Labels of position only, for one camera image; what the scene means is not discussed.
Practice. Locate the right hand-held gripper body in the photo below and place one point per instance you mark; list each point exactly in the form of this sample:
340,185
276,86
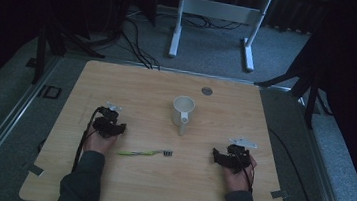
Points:
239,158

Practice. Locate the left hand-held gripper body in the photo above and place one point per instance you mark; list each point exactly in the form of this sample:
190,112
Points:
106,127

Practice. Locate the person's left hand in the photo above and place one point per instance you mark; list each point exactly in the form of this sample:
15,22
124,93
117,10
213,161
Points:
98,144

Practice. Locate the person's right hand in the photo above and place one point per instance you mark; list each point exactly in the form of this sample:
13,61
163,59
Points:
237,180

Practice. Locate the green toothbrush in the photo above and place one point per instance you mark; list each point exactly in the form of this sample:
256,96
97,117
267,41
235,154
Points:
142,152

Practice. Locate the grey tape strip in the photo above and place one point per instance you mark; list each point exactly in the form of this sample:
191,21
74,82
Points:
279,194
33,168

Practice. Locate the white cup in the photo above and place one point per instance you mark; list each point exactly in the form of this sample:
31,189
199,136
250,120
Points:
182,111

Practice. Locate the grey round table grommet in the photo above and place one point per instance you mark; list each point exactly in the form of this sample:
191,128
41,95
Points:
207,91

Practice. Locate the black tripod stand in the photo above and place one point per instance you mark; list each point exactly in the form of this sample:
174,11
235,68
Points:
311,94
41,49

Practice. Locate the black computer tower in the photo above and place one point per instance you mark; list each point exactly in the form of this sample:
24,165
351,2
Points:
118,3

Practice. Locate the metal floor rail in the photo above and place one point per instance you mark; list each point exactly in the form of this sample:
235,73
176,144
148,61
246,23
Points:
322,176
3,125

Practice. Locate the white desk frame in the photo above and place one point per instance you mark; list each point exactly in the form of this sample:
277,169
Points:
221,10

